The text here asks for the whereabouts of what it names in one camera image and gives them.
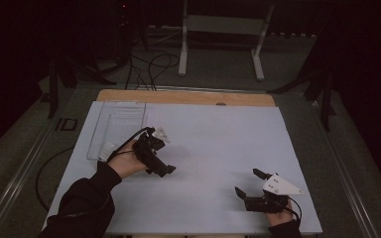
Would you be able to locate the black stand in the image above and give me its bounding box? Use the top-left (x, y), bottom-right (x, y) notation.
top-left (267, 62), bottom-right (337, 132)
top-left (46, 56), bottom-right (117, 120)

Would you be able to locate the wooden table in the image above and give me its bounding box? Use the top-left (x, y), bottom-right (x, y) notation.
top-left (96, 88), bottom-right (276, 107)

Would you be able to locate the black rectangular floor frame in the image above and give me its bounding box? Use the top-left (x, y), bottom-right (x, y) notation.
top-left (55, 117), bottom-right (79, 132)

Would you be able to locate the person's right hand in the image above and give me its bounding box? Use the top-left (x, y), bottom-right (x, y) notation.
top-left (266, 201), bottom-right (296, 228)

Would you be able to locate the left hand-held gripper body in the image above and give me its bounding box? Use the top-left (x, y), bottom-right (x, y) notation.
top-left (134, 127), bottom-right (172, 178)

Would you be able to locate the white board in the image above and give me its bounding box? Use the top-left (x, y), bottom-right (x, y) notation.
top-left (41, 100), bottom-right (323, 236)

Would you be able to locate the metal floor rail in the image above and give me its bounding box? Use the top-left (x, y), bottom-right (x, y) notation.
top-left (312, 98), bottom-right (380, 238)
top-left (0, 105), bottom-right (59, 238)

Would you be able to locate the white metal stand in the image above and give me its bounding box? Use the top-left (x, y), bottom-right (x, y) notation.
top-left (178, 0), bottom-right (276, 82)

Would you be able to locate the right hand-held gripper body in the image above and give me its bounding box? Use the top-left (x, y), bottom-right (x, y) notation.
top-left (244, 174), bottom-right (306, 214)

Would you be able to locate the person's left hand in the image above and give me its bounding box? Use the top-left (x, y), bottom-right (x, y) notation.
top-left (107, 140), bottom-right (148, 180)

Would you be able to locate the right hand-held gripper cable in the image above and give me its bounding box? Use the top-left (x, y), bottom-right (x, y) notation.
top-left (286, 196), bottom-right (303, 222)

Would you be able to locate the black looped floor cable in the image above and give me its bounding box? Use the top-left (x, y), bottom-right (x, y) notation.
top-left (125, 53), bottom-right (182, 91)

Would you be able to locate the clear plastic container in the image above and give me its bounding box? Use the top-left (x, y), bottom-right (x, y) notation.
top-left (86, 100), bottom-right (148, 163)

